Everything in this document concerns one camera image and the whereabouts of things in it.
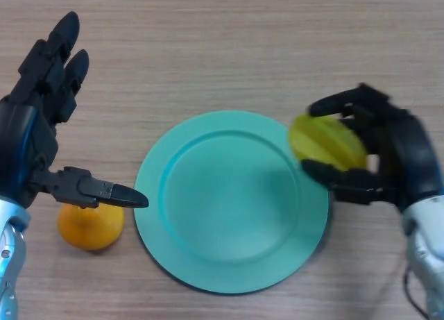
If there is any orange pear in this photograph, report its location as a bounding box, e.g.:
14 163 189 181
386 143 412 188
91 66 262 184
57 203 126 252

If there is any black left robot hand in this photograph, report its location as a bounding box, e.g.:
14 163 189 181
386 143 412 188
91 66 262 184
0 11 150 210

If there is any yellow starfruit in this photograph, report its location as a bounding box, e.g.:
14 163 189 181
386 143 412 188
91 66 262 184
288 113 368 172

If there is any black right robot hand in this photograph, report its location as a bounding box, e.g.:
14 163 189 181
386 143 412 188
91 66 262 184
300 83 444 213

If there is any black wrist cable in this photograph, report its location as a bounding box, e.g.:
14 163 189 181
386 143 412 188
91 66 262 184
402 260 431 320

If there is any green round plate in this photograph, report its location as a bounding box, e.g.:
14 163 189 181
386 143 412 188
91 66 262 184
133 110 330 295

